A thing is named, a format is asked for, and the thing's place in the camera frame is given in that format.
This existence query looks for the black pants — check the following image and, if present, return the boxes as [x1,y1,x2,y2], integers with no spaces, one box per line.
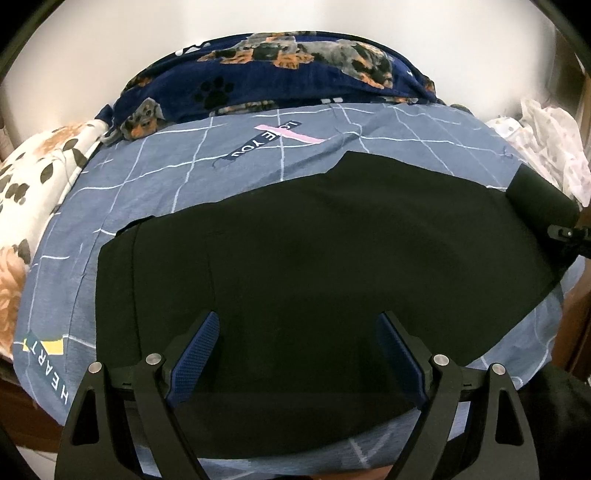
[95,152,575,459]

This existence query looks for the white patterned cloth pile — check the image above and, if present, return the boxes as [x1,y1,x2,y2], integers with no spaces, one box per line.
[486,99,591,207]

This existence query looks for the white floral pillow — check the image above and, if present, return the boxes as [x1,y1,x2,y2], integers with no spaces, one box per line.
[1,119,107,361]

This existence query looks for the blue grid bedsheet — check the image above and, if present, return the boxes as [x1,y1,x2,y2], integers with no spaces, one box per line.
[13,102,585,480]

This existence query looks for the navy dog print blanket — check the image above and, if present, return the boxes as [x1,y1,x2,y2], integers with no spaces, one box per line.
[97,31,438,145]

